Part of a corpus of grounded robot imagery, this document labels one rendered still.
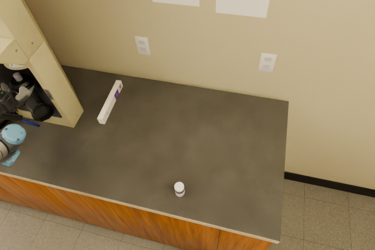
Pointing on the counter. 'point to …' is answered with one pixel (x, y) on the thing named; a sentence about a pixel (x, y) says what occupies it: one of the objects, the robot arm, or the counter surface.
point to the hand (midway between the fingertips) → (23, 86)
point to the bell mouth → (14, 66)
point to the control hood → (11, 52)
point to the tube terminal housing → (36, 53)
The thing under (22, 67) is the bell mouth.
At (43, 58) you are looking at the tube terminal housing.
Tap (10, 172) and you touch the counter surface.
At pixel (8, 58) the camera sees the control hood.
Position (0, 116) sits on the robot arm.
